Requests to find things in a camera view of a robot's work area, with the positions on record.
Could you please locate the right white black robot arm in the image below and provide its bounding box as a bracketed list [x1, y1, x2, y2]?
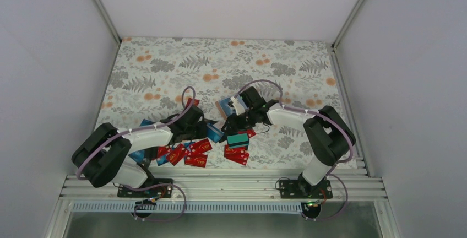
[221, 87, 356, 198]

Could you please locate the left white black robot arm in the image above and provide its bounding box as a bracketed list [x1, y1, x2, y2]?
[71, 105, 207, 197]

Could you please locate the red vip card upper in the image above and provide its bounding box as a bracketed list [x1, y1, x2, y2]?
[189, 138, 213, 155]

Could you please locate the red vip card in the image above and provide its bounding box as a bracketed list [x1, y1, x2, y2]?
[189, 138, 213, 155]
[237, 129, 256, 138]
[184, 154, 208, 168]

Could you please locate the lone red card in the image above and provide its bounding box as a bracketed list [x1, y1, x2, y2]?
[186, 98, 200, 106]

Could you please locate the red vip card right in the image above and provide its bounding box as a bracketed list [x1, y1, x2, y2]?
[237, 129, 256, 138]

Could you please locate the red card lower left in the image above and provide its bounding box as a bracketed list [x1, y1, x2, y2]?
[166, 144, 188, 166]

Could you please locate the red vip card bottom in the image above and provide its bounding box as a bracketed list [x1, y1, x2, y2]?
[184, 154, 208, 168]

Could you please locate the teal card with black stripe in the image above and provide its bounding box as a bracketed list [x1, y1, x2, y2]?
[227, 133, 249, 148]

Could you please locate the blue card far left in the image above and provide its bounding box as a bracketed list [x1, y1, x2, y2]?
[139, 119, 155, 127]

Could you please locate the red card pair right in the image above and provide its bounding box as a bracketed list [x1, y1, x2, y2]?
[224, 145, 249, 166]

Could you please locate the floral patterned table mat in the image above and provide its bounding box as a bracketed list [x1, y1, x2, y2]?
[87, 37, 360, 170]

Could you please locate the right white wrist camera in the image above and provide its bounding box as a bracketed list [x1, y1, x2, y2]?
[229, 96, 248, 115]

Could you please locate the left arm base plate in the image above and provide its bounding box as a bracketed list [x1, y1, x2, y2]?
[117, 178, 173, 198]

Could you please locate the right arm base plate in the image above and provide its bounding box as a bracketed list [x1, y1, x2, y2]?
[276, 178, 333, 199]

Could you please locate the aluminium rail frame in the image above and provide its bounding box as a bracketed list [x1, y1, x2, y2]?
[46, 158, 400, 237]

